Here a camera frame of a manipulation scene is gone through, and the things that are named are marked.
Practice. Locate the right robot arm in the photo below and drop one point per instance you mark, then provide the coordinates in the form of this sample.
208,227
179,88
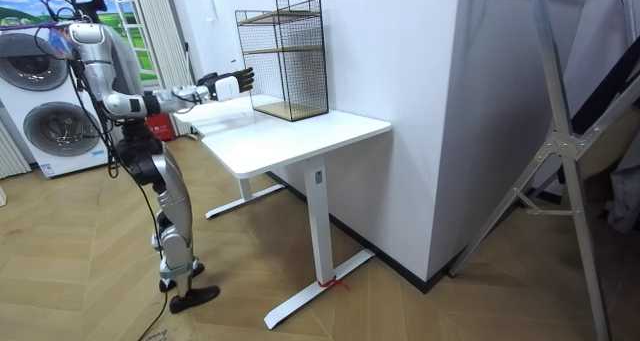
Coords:
120,105

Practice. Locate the white pleated curtain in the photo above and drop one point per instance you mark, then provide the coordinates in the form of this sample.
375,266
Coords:
10,153
160,31

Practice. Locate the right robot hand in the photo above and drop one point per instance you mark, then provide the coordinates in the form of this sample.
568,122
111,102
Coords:
227,87

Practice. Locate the red box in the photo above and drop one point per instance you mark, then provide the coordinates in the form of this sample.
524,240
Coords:
162,128

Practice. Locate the robot legs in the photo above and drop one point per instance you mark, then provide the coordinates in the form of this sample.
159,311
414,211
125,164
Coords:
175,216

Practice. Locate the landscape wall poster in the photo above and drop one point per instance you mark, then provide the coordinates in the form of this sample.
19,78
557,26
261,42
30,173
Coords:
20,6

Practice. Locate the white desk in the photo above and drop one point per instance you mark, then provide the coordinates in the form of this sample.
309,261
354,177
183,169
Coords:
280,136

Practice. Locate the robot body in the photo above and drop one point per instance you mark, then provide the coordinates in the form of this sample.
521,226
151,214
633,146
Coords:
140,153

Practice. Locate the silver metal frame stand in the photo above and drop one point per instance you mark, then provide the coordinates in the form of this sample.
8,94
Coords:
565,146

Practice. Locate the grey cloth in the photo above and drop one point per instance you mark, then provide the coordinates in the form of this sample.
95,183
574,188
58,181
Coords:
626,191

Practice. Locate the white washing machine tower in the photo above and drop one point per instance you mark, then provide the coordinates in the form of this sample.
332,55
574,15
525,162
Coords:
45,126

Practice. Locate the black slanted panel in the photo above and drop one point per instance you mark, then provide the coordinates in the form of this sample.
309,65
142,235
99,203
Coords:
612,81

